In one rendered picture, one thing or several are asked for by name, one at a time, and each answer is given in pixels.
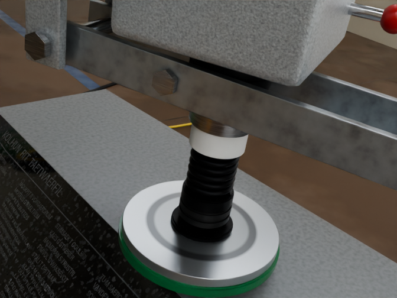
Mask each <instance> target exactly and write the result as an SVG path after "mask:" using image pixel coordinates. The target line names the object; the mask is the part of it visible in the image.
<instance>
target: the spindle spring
mask: <svg viewBox="0 0 397 298"><path fill-rule="evenodd" d="M190 154H191V156H190V158H189V164H188V171H187V177H186V185H187V187H188V188H189V189H190V190H192V191H193V192H195V193H197V194H200V195H203V196H209V197H216V196H223V195H225V194H227V195H230V196H231V195H232V189H233V185H234V181H235V175H236V172H237V167H238V165H239V162H238V161H239V159H240V157H237V158H231V159H219V158H213V157H208V156H205V155H203V154H200V153H199V152H197V151H196V150H195V149H193V148H192V149H191V151H190ZM202 157H204V158H202ZM205 158H207V159H210V160H207V159H205ZM211 160H217V161H211ZM225 160H227V161H225ZM201 164H202V165H203V166H202V165H201ZM205 166H207V167H205ZM208 167H212V168H208ZM213 168H223V169H213ZM200 172H201V173H200ZM203 173H204V174H203ZM206 174H209V175H213V176H209V175H206ZM222 175H223V176H222ZM204 181H205V182H204ZM208 182H211V183H208ZM200 187H201V188H200ZM202 188H203V189H202ZM206 189H209V190H206Z"/></svg>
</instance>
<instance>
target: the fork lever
mask: <svg viewBox="0 0 397 298"><path fill-rule="evenodd" d="M111 18H112V5H111V4H108V3H105V2H102V1H99V0H90V4H89V17H88V22H85V23H82V24H78V23H75V22H72V21H69V20H67V29H66V64H67V65H69V66H72V67H75V68H77V69H80V70H82V71H85V72H88V73H90V74H93V75H95V76H98V77H101V78H103V79H106V80H109V81H111V82H114V83H117V84H119V85H122V86H124V87H127V88H130V89H132V90H135V91H137V92H140V93H143V94H145V95H148V96H151V97H153V98H155V99H159V100H161V101H164V102H166V103H169V104H172V105H174V106H177V107H179V108H182V109H185V110H187V111H190V112H192V113H195V114H197V115H200V116H203V117H205V118H208V119H211V120H213V121H216V122H219V123H221V124H224V125H227V126H229V127H232V128H234V129H237V130H239V131H242V132H245V133H247V134H250V135H253V136H255V137H258V138H261V139H263V140H265V141H269V142H271V143H274V144H276V145H279V146H281V147H284V148H287V149H289V150H292V151H295V152H297V153H300V154H302V155H305V156H307V157H310V158H313V159H315V160H318V161H321V162H323V163H326V164H329V165H331V166H334V167H337V168H339V169H342V170H344V171H347V172H349V173H352V174H355V175H357V176H360V177H363V178H365V179H368V180H371V181H373V182H376V183H379V184H381V185H384V186H386V187H389V188H391V189H394V190H397V98H394V97H392V96H389V95H386V94H383V93H380V92H376V91H374V90H370V89H367V88H364V87H361V86H358V85H355V84H352V83H349V82H346V81H343V80H340V79H336V78H334V77H331V76H327V75H325V74H322V73H319V72H315V71H313V72H312V73H311V74H310V75H309V76H308V77H307V78H306V79H305V80H304V81H303V82H302V83H301V84H300V85H299V86H291V87H288V86H284V85H280V84H278V83H274V82H270V85H269V89H268V90H266V89H264V88H260V87H258V86H255V85H252V84H250V83H246V82H243V81H241V80H238V79H235V78H232V77H229V76H226V75H224V74H221V73H218V72H215V71H212V70H209V69H206V68H203V67H201V66H198V65H195V64H192V63H189V61H190V58H189V57H187V56H184V55H181V54H177V53H173V52H171V51H167V50H163V49H161V48H157V47H154V46H150V45H147V44H144V43H140V42H137V41H134V40H130V39H127V38H123V37H121V36H118V35H117V34H115V33H114V32H113V31H112V27H111ZM25 51H26V52H27V53H28V54H29V55H30V56H31V57H32V58H33V59H34V60H39V59H43V58H45V57H48V56H50V41H49V40H48V38H47V37H46V36H45V35H44V34H43V33H42V32H41V31H40V30H39V31H35V32H33V33H29V34H26V35H25Z"/></svg>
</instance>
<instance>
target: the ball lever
mask: <svg viewBox="0 0 397 298"><path fill-rule="evenodd" d="M348 15H352V16H355V17H360V18H364V19H367V20H372V21H377V22H380V25H381V27H382V28H383V30H384V31H386V32H387V33H389V34H397V4H392V5H390V6H388V7H387V8H385V9H380V8H375V7H371V6H367V5H363V4H358V3H355V2H351V4H350V7H349V11H348Z"/></svg>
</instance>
